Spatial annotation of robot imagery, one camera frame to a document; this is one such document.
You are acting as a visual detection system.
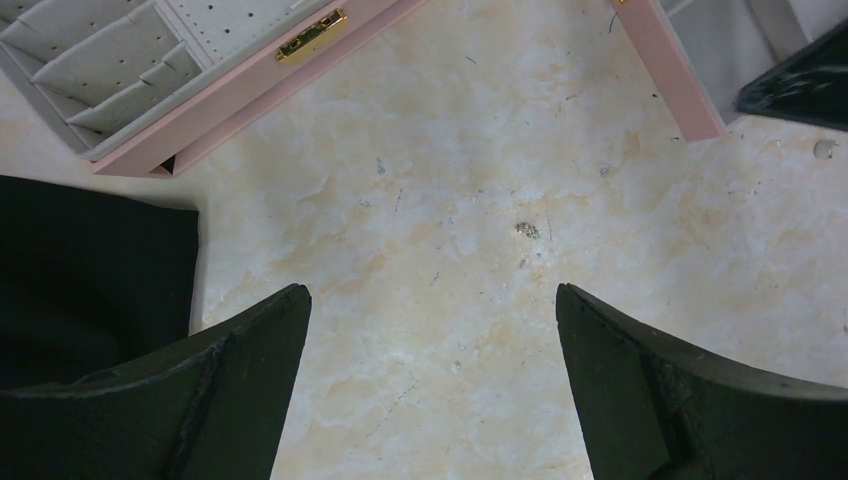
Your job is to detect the pink jewelry box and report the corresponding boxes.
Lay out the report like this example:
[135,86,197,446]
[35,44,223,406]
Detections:
[1,0,416,178]

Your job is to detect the black cloth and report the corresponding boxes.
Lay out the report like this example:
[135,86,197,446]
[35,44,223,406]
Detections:
[1,176,199,389]

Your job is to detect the pink divided tray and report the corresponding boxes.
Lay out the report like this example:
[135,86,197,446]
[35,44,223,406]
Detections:
[612,0,847,142]

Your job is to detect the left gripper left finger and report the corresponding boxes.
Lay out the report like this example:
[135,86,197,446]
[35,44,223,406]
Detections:
[1,284,312,479]

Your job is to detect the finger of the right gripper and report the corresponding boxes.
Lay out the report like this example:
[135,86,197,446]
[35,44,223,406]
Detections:
[736,21,847,132]

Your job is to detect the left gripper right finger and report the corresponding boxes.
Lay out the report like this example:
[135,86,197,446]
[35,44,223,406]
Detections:
[556,284,847,479]

